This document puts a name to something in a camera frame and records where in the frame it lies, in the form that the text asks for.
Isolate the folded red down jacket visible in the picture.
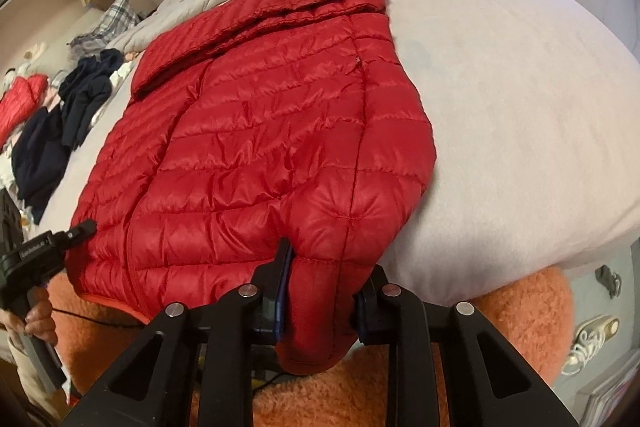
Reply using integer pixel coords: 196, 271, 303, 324
0, 74, 50, 148

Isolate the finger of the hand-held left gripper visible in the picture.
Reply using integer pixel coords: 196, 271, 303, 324
62, 219, 98, 245

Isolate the red down jacket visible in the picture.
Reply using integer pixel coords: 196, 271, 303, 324
0, 74, 50, 148
65, 0, 438, 375

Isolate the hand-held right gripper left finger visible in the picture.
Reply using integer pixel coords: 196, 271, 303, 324
60, 237, 296, 427

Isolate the white sneaker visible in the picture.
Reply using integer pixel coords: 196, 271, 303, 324
562, 314, 621, 375

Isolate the black cable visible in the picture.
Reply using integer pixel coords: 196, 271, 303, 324
50, 306, 151, 330

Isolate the bed with pale sheet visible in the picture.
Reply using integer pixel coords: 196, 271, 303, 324
30, 0, 640, 308

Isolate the dark shoe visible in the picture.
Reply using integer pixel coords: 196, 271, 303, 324
595, 264, 623, 300

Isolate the navy hooded garment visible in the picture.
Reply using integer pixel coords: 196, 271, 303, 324
57, 48, 126, 151

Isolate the small white garment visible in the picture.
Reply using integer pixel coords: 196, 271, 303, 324
107, 57, 140, 88

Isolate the person's left hand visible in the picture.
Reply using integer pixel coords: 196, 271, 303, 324
0, 287, 54, 339

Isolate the large navy garment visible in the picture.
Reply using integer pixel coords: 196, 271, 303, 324
11, 109, 71, 223

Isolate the plaid pillow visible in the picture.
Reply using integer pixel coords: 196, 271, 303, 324
70, 0, 141, 58

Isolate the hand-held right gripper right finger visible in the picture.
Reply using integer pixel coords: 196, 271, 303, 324
352, 264, 581, 427

